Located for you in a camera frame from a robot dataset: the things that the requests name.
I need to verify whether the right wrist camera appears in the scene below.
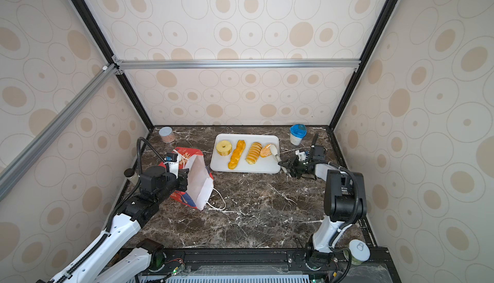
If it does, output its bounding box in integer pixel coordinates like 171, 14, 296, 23
295, 150, 307, 162

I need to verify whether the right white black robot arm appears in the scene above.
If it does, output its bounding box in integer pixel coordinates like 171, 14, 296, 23
275, 135, 367, 270

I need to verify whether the yellow ring shaped fake bread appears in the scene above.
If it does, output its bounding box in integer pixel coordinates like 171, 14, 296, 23
216, 140, 232, 157

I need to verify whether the small orange fake bread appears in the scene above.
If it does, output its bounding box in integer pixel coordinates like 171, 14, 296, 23
260, 144, 272, 158

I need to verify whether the red paper gift bag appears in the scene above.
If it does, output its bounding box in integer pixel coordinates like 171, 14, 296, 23
170, 147, 214, 211

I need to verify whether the small bottle with black cap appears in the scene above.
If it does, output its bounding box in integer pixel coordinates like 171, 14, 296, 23
123, 168, 140, 188

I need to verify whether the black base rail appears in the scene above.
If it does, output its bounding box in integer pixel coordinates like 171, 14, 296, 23
128, 247, 400, 282

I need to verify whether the left diagonal aluminium rail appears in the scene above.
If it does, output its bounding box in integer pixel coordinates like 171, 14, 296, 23
1, 63, 117, 199

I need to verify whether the ridged oval fake bread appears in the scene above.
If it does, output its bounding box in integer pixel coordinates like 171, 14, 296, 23
246, 142, 262, 165

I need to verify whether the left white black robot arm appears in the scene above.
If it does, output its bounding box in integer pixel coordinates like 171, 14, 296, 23
49, 137, 189, 282

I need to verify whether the white plastic tray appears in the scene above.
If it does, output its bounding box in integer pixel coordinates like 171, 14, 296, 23
210, 133, 281, 174

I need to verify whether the long twisted fake bread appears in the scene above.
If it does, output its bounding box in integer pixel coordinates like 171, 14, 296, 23
228, 140, 246, 170

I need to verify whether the blue lidded white cup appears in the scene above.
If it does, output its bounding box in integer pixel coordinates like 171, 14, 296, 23
289, 124, 307, 145

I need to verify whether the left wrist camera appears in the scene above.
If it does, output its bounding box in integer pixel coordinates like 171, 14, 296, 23
163, 153, 179, 163

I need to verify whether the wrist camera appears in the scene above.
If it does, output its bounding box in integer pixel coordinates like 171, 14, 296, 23
295, 150, 307, 162
163, 153, 179, 163

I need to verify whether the horizontal aluminium frame rail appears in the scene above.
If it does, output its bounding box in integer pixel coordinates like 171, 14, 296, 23
116, 58, 361, 70

